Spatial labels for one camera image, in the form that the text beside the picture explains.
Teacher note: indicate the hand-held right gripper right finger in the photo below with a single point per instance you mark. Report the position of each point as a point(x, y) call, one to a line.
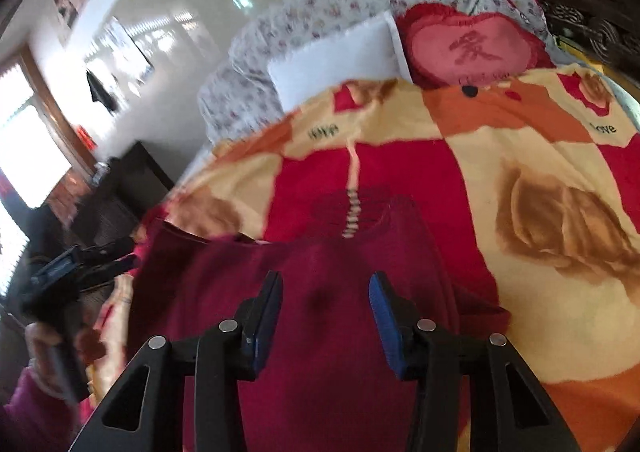
point(387, 327)

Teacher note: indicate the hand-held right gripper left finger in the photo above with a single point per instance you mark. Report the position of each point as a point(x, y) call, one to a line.
point(265, 322)

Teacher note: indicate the orange red printed blanket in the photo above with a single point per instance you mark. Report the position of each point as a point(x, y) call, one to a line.
point(550, 156)

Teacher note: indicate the wooden framed window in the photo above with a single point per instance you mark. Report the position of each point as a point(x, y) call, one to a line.
point(30, 146)

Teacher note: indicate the maroon fleece sweatshirt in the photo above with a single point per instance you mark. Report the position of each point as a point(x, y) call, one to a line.
point(325, 332)

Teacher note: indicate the dark carved headboard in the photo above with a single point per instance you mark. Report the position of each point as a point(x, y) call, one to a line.
point(590, 21)

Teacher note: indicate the glossy wall poster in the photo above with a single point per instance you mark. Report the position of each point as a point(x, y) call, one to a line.
point(120, 51)

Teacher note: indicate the red heart cushion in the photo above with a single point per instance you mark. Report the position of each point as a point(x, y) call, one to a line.
point(470, 46)

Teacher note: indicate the red paper wall sticker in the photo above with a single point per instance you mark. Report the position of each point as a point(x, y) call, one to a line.
point(84, 137)

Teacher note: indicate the red patterned box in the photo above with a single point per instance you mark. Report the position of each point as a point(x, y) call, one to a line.
point(67, 192)

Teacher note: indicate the dark wooden cabinet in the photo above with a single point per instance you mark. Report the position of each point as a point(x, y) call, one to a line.
point(125, 192)

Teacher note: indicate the person's left hand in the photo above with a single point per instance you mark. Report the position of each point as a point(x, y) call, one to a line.
point(40, 347)

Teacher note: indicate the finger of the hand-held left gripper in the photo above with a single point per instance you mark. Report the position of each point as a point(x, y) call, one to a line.
point(107, 248)
point(120, 269)

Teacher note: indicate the floral quilt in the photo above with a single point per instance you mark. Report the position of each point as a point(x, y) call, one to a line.
point(320, 6)

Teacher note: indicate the dark hanging garment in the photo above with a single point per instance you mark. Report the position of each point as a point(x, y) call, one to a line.
point(100, 91)

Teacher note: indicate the white pillow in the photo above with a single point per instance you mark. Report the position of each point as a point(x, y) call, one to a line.
point(340, 56)

